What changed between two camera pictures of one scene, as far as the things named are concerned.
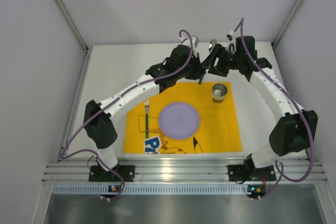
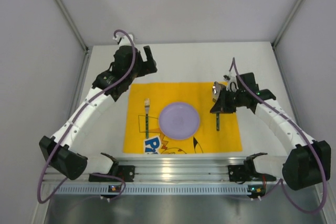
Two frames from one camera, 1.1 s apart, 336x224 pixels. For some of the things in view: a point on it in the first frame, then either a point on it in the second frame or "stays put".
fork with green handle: (147, 106) stays put
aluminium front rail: (184, 170) stays put
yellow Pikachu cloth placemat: (217, 131) stays put
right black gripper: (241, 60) → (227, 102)
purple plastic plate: (178, 120) stays put
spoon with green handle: (212, 45) → (218, 121)
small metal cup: (219, 91) stays put
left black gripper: (197, 69) → (148, 61)
